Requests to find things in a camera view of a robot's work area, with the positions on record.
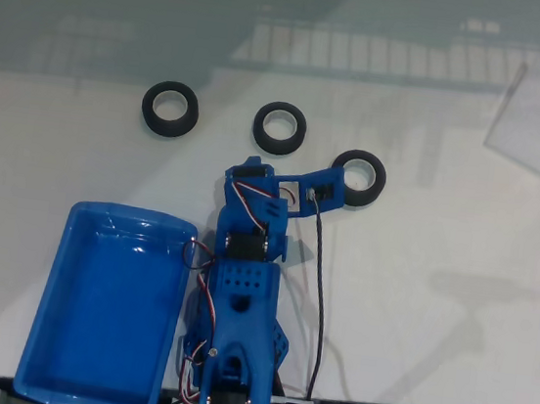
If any red white black servo wire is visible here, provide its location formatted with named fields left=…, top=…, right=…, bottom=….
left=227, top=180, right=276, bottom=233

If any blue plastic bin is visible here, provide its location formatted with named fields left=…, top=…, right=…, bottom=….
left=11, top=192, right=203, bottom=404

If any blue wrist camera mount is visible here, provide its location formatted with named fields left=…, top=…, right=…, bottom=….
left=268, top=159, right=350, bottom=222

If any black tape roll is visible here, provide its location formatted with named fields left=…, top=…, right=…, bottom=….
left=249, top=98, right=310, bottom=159
left=137, top=77, right=204, bottom=143
left=327, top=146, right=390, bottom=213

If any black camera cable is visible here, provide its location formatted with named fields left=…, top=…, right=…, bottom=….
left=285, top=195, right=343, bottom=404

